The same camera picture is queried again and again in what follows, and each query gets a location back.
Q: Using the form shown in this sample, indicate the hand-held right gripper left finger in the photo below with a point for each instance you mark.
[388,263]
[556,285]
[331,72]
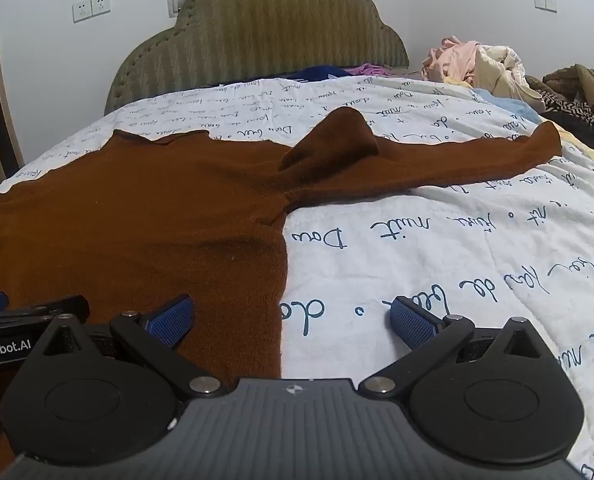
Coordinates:
[169,322]

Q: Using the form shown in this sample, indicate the pink cloth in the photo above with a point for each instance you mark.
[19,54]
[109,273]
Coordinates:
[452,57]

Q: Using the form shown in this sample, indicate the cream cloth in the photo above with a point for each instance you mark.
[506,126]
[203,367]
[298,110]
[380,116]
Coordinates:
[504,75]

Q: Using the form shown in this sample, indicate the yellow sheet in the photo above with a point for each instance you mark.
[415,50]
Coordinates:
[589,152]

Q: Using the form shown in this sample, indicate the black white zigzag cloth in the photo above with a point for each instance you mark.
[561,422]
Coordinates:
[572,110]

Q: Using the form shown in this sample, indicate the white wall switch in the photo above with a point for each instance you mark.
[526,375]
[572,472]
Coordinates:
[546,4]

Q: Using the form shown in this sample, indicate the light blue sheet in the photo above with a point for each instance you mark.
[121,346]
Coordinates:
[507,102]

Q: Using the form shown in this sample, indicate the brown knit sweater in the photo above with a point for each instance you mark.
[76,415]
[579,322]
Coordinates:
[152,220]

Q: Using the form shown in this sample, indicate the olive green padded headboard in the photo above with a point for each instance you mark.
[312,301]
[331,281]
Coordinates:
[277,25]

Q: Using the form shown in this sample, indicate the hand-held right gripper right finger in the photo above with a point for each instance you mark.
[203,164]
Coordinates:
[412,324]

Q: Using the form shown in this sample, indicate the dark blue cloth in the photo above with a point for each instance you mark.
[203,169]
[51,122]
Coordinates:
[322,72]

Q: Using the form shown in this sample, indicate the purple cloth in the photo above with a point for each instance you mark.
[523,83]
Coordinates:
[369,69]

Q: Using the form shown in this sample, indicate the white script printed blanket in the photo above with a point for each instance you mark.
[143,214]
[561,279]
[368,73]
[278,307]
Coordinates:
[427,240]

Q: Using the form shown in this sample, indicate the white wall socket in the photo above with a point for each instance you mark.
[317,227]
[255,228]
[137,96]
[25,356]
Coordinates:
[101,5]
[82,12]

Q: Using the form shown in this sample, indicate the pile of clothes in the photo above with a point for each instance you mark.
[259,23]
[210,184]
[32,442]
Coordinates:
[577,82]

